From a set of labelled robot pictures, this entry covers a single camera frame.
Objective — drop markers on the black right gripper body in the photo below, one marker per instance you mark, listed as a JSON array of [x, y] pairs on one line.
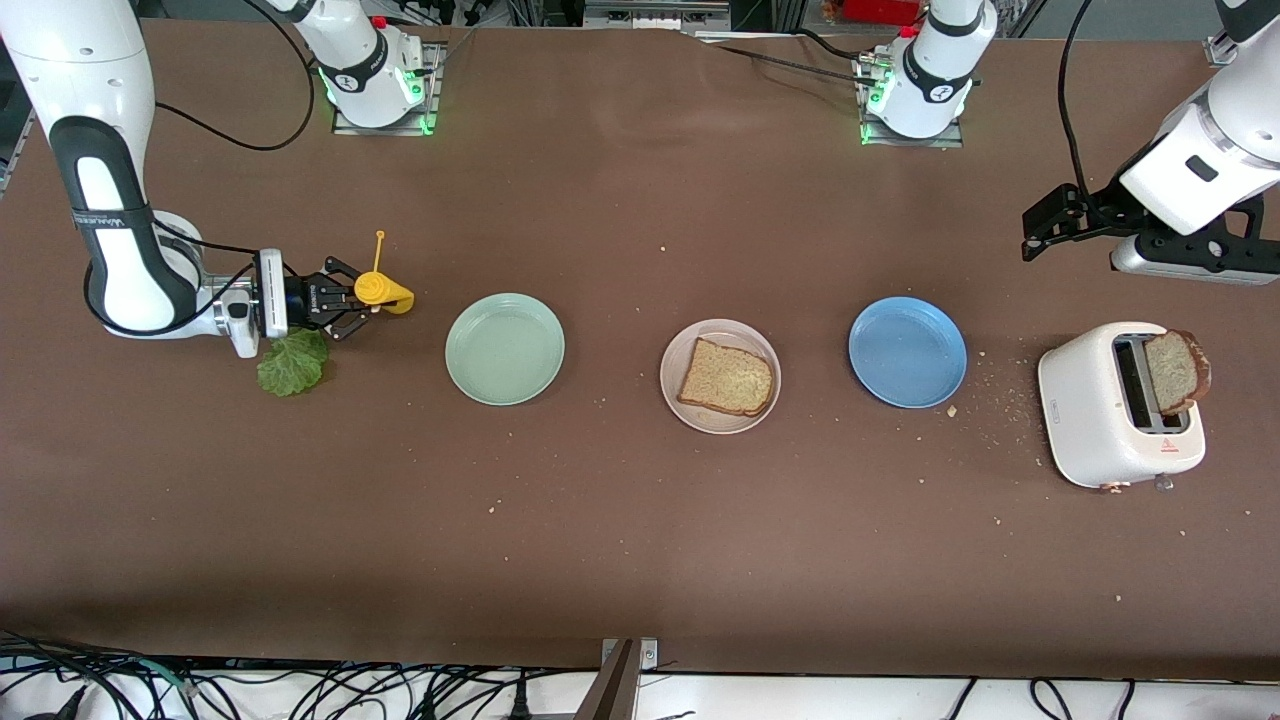
[[300, 299]]

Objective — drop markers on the light green plate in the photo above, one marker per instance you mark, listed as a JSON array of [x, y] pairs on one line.
[[505, 350]]

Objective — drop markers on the green lettuce leaf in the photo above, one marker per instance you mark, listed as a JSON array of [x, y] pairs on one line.
[[295, 365]]

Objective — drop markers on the silver table edge bracket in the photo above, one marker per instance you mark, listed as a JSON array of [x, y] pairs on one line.
[[650, 655]]

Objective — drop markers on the beige plate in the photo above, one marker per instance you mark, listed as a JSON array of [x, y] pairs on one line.
[[715, 425]]

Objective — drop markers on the grey metal equipment box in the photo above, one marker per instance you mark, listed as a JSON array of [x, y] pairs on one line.
[[655, 12]]

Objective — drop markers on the white toaster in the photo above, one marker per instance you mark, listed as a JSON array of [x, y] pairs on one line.
[[1085, 410]]

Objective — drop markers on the blue plate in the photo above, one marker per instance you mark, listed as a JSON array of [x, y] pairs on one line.
[[907, 352]]

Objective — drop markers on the dark grey metal post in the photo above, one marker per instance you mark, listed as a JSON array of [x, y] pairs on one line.
[[612, 690]]

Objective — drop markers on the red box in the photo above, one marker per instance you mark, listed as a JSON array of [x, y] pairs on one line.
[[880, 10]]

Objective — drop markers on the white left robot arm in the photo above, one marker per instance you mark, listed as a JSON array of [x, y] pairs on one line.
[[935, 90]]

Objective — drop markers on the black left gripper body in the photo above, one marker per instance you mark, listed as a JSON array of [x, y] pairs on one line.
[[1098, 212]]

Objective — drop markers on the yellow squeeze bottle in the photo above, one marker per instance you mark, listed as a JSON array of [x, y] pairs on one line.
[[385, 292]]

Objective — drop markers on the silver corner bracket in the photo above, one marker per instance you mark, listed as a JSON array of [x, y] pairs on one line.
[[1222, 48]]

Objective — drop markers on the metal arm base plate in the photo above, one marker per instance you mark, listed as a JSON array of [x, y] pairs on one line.
[[380, 131], [910, 143]]

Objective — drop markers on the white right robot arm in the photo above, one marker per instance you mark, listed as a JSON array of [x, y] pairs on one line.
[[100, 60]]

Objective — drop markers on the brown bread slice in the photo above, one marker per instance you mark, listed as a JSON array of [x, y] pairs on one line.
[[725, 380], [1175, 372]]

